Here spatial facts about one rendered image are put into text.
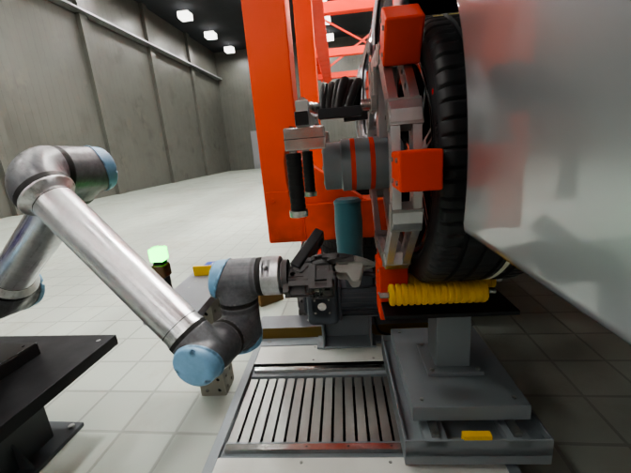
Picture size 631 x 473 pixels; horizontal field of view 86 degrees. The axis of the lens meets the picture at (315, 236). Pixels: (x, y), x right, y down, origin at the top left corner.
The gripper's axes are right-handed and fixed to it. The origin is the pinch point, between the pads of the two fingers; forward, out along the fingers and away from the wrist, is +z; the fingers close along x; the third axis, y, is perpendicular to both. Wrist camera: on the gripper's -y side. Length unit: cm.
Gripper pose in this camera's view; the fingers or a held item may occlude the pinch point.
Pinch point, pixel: (369, 261)
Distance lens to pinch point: 79.1
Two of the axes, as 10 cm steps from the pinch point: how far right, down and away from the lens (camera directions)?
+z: 9.9, -0.6, -0.9
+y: 0.1, 8.6, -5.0
